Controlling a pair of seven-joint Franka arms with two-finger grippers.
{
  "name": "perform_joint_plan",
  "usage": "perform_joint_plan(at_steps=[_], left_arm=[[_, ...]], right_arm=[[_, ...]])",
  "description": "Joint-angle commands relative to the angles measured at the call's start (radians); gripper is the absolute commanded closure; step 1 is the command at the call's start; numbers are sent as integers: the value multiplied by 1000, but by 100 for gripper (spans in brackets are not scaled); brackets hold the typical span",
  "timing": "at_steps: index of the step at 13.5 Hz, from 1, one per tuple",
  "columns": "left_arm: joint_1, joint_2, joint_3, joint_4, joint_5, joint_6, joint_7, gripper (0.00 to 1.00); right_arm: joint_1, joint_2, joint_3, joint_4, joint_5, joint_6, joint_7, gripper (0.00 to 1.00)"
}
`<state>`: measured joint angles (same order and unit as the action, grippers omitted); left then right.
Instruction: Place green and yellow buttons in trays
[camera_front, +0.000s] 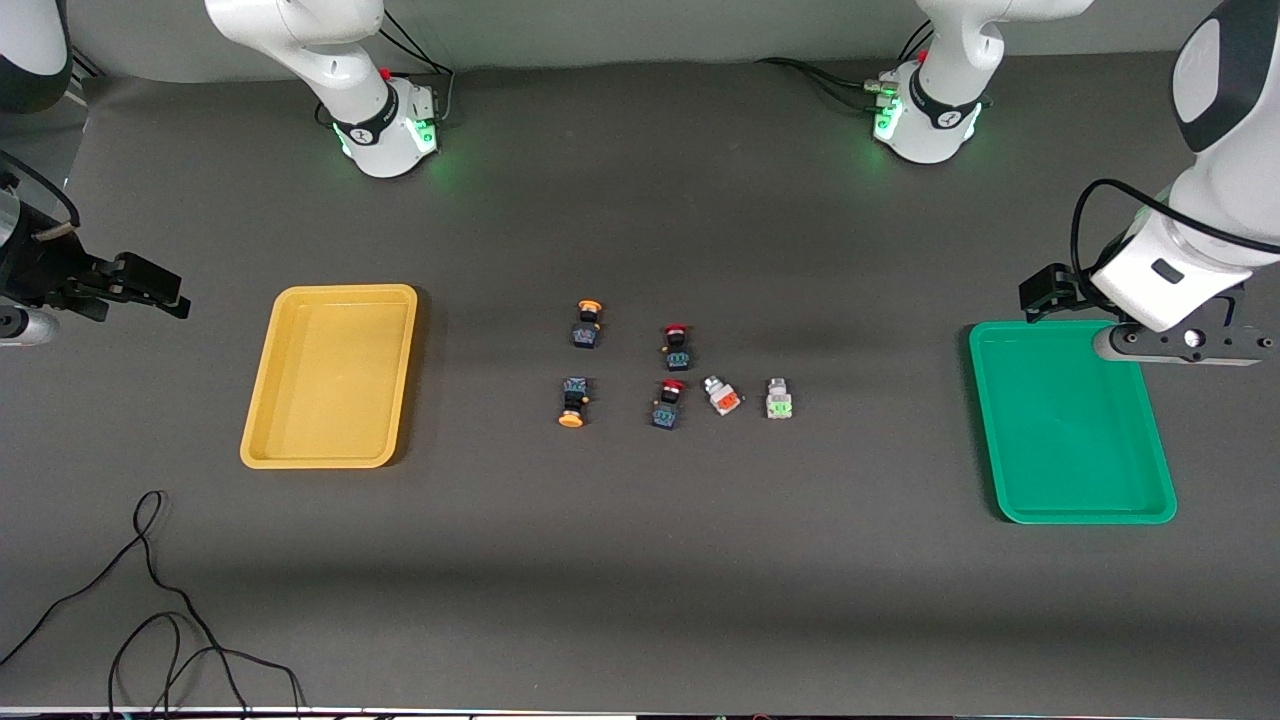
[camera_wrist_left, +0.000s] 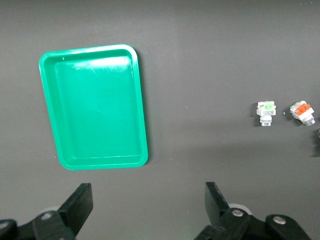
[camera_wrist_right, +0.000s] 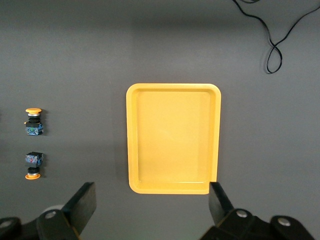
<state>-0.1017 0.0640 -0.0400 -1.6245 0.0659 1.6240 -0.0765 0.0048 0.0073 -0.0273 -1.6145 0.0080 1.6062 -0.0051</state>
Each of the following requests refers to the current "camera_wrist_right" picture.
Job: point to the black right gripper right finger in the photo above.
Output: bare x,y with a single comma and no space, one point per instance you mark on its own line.
220,202

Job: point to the dark grey table cover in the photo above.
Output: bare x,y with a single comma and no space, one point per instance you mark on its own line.
75,75

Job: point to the orange button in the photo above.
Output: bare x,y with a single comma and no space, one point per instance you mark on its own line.
33,158

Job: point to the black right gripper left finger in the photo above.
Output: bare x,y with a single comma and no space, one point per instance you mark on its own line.
82,207

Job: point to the yellow plastic tray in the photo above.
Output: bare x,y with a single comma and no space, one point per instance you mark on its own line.
172,137

